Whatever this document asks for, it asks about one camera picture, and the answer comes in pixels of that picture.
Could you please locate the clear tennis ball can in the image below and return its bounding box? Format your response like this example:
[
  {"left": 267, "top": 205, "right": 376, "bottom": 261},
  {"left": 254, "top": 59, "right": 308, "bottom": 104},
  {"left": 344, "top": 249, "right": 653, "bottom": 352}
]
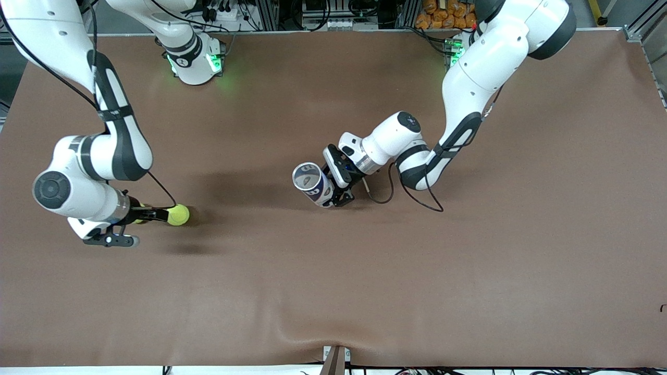
[{"left": 292, "top": 162, "right": 338, "bottom": 208}]

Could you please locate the aluminium frame corner rail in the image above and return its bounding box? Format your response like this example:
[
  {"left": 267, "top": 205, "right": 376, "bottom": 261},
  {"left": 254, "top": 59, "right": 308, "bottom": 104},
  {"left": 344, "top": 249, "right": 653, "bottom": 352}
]
[{"left": 623, "top": 0, "right": 667, "bottom": 110}]

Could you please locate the yellow pole black foot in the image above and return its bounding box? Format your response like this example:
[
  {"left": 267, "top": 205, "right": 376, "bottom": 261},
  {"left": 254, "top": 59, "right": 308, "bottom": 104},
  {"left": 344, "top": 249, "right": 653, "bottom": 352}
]
[{"left": 588, "top": 0, "right": 609, "bottom": 27}]

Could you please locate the aluminium frame post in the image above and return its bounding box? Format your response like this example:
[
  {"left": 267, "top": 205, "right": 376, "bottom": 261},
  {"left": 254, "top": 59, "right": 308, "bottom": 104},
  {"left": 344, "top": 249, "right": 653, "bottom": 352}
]
[
  {"left": 254, "top": 0, "right": 279, "bottom": 31},
  {"left": 399, "top": 0, "right": 422, "bottom": 29}
]

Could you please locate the black arm base cable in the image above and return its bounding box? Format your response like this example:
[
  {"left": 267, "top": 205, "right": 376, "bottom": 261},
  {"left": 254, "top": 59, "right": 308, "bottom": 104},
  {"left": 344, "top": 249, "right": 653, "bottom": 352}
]
[{"left": 409, "top": 25, "right": 454, "bottom": 55}]

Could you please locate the white power strip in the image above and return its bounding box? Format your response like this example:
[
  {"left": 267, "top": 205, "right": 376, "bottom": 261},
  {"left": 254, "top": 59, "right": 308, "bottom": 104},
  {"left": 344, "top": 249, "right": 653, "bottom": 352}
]
[{"left": 206, "top": 0, "right": 245, "bottom": 21}]

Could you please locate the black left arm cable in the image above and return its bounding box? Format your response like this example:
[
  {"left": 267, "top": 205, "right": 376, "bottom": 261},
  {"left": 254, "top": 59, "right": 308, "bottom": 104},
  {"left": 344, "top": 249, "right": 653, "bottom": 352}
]
[{"left": 365, "top": 86, "right": 503, "bottom": 213}]

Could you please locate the pile of orange items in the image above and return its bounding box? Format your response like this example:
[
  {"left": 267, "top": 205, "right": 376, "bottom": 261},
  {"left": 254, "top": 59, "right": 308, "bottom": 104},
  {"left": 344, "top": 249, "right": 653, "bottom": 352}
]
[{"left": 415, "top": 0, "right": 480, "bottom": 30}]

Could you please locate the brown table mat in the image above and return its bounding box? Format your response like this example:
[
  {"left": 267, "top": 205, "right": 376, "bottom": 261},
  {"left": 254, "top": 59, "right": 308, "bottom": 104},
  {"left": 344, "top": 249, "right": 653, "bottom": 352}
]
[{"left": 0, "top": 30, "right": 667, "bottom": 368}]

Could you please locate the metal table edge clamp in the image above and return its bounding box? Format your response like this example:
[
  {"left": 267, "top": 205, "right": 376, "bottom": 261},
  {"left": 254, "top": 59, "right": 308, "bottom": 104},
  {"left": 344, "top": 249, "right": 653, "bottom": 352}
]
[{"left": 322, "top": 345, "right": 351, "bottom": 375}]

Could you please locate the white slotted connector strip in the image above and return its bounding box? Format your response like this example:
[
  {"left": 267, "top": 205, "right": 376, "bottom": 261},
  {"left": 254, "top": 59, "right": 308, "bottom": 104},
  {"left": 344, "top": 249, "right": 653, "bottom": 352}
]
[{"left": 312, "top": 18, "right": 378, "bottom": 31}]

